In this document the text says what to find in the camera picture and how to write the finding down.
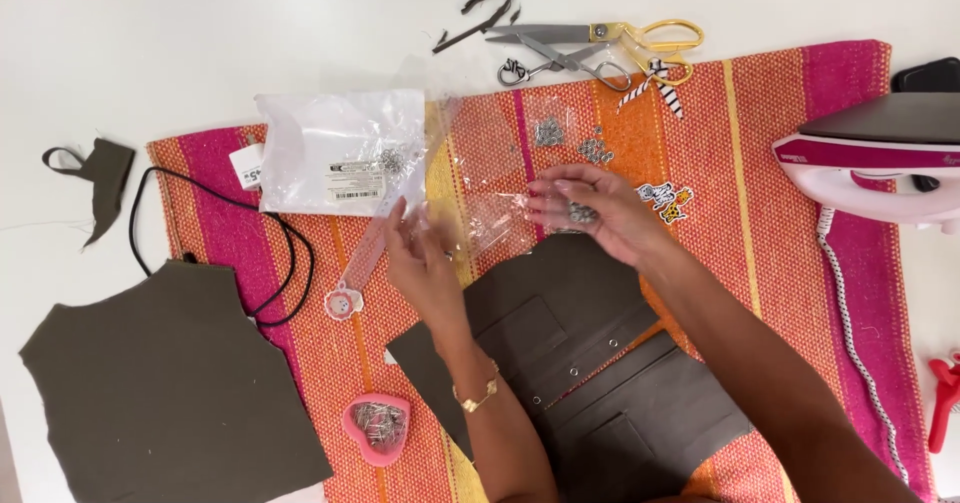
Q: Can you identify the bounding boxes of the gold bracelet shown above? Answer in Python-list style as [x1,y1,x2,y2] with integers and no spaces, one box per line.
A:
[451,360,501,415]

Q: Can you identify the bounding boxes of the braided iron cord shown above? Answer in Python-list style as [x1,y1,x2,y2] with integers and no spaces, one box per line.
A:
[815,206,913,487]

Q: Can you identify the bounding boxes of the pink heart pin holder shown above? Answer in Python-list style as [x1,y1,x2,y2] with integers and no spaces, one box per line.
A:
[341,392,413,469]

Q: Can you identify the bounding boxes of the black case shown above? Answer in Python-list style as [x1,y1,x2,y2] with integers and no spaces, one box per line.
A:
[890,56,960,95]

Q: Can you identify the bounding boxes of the red plastic tool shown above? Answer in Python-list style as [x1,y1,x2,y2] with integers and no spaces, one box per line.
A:
[926,351,960,456]

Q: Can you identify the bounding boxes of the pink orange striped woven cloth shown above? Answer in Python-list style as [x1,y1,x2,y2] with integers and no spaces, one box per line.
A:
[146,38,940,503]

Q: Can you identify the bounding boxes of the person's left hand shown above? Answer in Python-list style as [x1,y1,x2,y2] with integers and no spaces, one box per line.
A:
[382,195,475,341]

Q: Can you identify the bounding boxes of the pink and white iron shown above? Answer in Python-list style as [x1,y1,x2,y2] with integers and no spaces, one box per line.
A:
[771,91,960,236]

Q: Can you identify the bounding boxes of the bunch of silver pins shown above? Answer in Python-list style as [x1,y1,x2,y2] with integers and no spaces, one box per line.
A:
[352,401,408,448]

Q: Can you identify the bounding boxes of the person's right hand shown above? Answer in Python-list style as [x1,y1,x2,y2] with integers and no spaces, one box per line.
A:
[525,163,681,272]

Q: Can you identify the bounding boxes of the large olive fabric panel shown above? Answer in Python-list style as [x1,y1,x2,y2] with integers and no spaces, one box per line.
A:
[18,258,336,503]

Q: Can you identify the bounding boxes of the gold handled scissors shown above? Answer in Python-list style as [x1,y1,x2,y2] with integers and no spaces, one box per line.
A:
[485,18,706,89]

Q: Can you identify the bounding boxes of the lion patch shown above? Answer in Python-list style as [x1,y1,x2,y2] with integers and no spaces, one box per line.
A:
[323,283,366,323]

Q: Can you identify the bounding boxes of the pile of silver snaps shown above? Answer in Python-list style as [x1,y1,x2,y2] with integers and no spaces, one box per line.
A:
[575,123,617,166]
[533,116,567,149]

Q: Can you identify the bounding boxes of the black white striped ribbon bow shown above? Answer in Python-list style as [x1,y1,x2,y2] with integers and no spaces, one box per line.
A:
[616,58,686,121]

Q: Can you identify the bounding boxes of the dark fabric strip scraps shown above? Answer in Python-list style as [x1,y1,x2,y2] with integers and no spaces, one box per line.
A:
[430,0,528,56]

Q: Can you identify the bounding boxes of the black cord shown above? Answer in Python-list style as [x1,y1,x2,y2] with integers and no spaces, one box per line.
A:
[128,165,317,329]

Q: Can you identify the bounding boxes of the clear plastic bag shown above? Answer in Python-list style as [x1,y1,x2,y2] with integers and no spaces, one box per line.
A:
[408,90,582,266]

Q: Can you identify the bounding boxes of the white plastic bag with label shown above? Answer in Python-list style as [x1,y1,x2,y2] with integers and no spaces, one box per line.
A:
[252,88,430,218]

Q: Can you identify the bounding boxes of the pink translucent strip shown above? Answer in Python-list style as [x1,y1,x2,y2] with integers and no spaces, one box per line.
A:
[341,188,410,294]

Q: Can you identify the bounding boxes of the olive garment piece with pockets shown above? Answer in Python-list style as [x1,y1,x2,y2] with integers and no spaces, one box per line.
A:
[385,231,756,503]

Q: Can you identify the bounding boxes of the small olive fabric scrap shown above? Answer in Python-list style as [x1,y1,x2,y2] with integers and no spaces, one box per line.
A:
[41,137,137,250]

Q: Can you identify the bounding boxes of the silver small scissors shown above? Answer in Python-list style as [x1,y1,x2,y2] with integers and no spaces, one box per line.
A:
[495,34,634,93]

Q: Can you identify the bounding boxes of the zebra and giraffe patch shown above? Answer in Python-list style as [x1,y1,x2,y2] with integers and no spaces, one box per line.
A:
[635,180,696,226]

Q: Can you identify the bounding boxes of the handful of silver snaps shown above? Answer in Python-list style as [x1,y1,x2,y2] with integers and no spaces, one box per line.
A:
[565,200,601,227]

